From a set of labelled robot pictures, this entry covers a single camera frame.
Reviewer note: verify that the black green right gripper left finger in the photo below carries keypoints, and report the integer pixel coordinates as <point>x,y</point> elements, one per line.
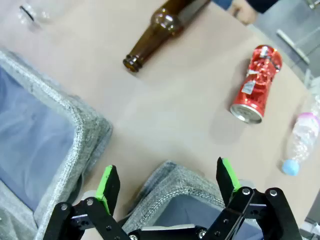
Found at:
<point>110,185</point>

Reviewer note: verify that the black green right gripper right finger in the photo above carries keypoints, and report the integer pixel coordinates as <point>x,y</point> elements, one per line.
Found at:
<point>226,180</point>

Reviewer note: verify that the clear plastic bottle blue cap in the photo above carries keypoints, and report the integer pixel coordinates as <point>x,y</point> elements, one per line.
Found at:
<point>302,135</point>

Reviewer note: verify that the red snack packet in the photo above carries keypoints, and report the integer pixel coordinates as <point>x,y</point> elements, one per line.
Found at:
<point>257,82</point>

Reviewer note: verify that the brown glass beer bottle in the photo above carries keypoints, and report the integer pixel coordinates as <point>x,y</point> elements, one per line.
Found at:
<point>165,22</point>

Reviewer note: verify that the clear transparent jar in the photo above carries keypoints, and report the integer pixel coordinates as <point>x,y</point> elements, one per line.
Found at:
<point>37,12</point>

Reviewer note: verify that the person's left forearm dark sleeve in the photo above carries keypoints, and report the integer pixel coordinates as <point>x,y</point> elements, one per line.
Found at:
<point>262,5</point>

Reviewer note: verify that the grey felt basket clear liner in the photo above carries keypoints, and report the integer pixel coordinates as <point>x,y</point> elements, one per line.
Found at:
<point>82,120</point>

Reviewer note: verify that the person's left hand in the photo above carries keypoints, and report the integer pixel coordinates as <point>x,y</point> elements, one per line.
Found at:
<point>243,12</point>

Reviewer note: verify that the white metal table leg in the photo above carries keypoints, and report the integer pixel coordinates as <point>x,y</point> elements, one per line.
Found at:
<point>293,45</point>

